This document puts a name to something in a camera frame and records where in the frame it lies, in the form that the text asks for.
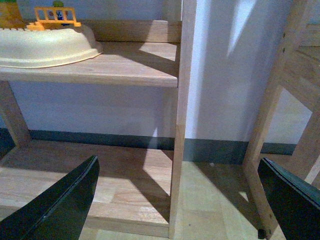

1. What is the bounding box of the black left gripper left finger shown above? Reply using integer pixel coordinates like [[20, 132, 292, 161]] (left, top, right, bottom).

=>
[[0, 155, 100, 240]]

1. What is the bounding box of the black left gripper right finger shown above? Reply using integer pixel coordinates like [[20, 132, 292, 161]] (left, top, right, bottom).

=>
[[257, 157, 320, 240]]

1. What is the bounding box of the wooden shelf unit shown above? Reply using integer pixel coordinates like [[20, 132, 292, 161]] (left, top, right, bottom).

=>
[[242, 0, 320, 240], [0, 0, 197, 239]]

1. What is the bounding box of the cream plastic tray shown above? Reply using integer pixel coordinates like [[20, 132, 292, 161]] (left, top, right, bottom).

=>
[[0, 25, 103, 69]]

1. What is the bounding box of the orange toy fence block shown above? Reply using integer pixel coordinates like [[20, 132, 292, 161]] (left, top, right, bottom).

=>
[[26, 6, 82, 31]]

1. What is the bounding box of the yellow toy block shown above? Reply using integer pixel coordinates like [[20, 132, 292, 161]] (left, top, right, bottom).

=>
[[0, 0, 25, 29]]

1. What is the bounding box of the green blue toy figure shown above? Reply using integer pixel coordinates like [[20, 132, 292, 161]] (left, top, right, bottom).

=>
[[52, 0, 68, 21]]

